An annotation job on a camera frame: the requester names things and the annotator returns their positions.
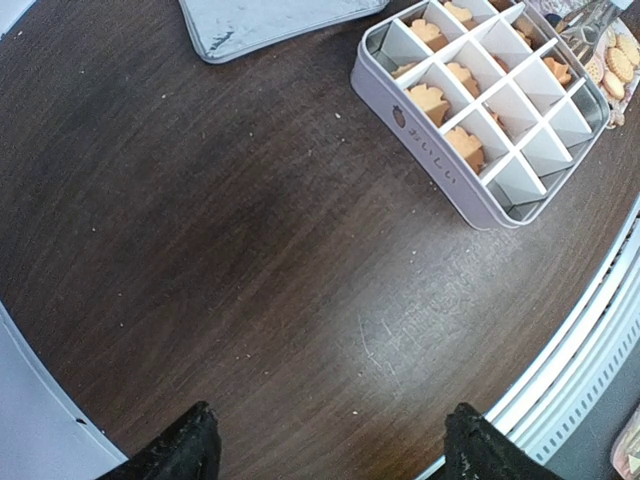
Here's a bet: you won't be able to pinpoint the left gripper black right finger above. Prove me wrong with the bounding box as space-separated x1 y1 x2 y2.
444 402 561 480

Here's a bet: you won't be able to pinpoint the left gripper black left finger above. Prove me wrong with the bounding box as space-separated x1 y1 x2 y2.
99 401 221 479

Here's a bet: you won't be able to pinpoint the silver serving tongs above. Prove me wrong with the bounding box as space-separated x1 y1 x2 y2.
555 0 633 46

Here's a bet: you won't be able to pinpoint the pink tray with scraps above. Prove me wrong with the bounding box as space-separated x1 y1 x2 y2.
610 407 640 480

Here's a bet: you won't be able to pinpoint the grey divided cookie tin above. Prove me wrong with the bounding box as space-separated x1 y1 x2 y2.
351 1 610 230

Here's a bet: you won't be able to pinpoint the leaf cookie in tin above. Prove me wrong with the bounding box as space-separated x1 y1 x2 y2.
444 1 476 29
410 18 448 52
405 84 451 127

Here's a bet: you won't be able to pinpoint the silver tin lid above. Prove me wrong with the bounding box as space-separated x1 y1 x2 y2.
179 0 388 64

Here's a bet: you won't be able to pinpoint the floral rectangular tray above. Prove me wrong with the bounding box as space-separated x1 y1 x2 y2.
531 1 639 129

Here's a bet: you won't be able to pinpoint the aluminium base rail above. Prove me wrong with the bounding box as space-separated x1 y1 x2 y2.
414 199 640 480

